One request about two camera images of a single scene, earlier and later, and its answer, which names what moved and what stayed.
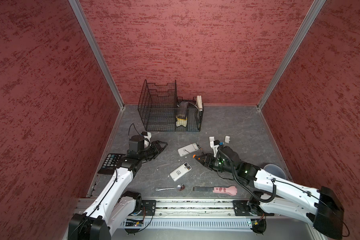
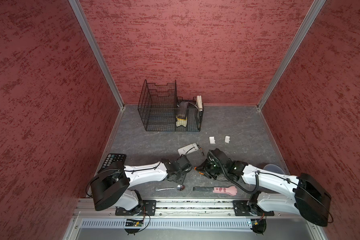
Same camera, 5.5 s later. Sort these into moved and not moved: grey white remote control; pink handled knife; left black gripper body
Moved: left black gripper body
Not moved: grey white remote control; pink handled knife
